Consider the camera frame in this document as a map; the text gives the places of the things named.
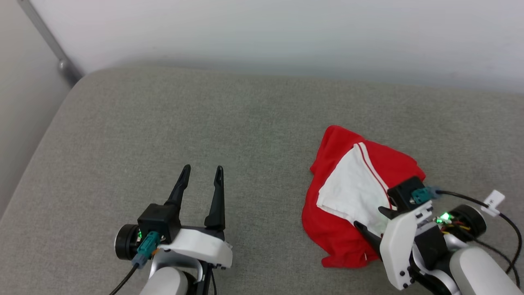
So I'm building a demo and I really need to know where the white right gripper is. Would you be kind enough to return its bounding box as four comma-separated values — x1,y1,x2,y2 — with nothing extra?
353,202,434,291

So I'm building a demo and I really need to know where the black cable with teal plug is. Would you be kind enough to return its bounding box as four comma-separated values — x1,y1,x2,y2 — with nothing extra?
108,231,161,295
411,186,523,287

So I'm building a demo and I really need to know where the grey metal wall strip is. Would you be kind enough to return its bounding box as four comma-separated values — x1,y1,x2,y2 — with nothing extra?
17,0,84,87

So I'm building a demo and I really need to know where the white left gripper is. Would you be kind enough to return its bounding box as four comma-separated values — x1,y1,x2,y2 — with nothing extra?
158,164,234,270

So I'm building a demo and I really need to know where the red and white basketball jersey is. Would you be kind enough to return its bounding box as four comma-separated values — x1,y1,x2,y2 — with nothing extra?
302,125,427,269

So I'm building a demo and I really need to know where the grey fabric sofa cushion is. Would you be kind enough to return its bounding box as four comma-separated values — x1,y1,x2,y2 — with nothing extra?
0,61,524,295

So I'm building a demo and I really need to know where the white cable label tag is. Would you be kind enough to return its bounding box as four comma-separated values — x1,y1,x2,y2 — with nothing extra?
480,190,506,218

